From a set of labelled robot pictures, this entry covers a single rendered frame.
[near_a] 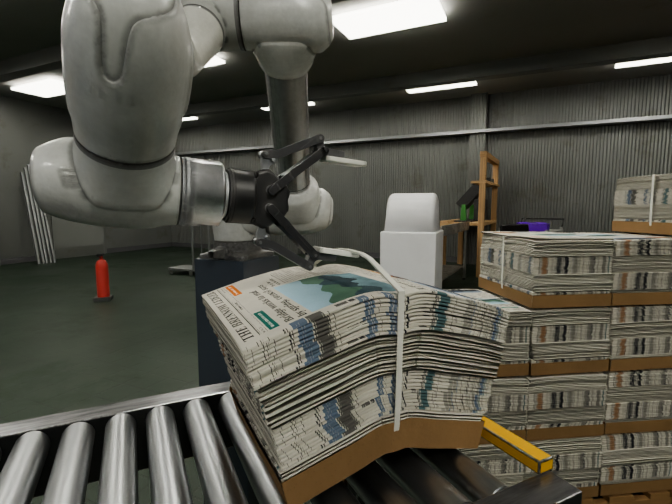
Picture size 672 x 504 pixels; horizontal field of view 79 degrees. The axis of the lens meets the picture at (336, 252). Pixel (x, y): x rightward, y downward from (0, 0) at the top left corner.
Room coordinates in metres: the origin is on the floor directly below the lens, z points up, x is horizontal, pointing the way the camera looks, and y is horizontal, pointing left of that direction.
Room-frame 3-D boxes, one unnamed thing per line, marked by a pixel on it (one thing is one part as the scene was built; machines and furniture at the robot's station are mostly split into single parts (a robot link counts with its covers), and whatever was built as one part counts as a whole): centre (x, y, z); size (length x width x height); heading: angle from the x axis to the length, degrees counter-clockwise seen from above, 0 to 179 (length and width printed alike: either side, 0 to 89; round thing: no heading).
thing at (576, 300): (1.52, -0.76, 0.86); 0.38 x 0.29 x 0.04; 7
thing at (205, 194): (0.56, 0.18, 1.19); 0.09 x 0.06 x 0.09; 26
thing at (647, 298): (1.55, -1.05, 0.86); 0.38 x 0.29 x 0.04; 6
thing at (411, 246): (4.47, -0.84, 0.66); 0.67 x 0.61 x 1.31; 156
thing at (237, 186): (0.59, 0.11, 1.18); 0.09 x 0.07 x 0.08; 117
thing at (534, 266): (1.52, -0.76, 0.95); 0.38 x 0.29 x 0.23; 7
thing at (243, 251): (1.36, 0.34, 1.03); 0.22 x 0.18 x 0.06; 154
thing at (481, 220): (7.65, -2.21, 1.03); 1.58 x 1.41 x 2.05; 154
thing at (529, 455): (0.73, -0.20, 0.81); 0.43 x 0.03 x 0.02; 27
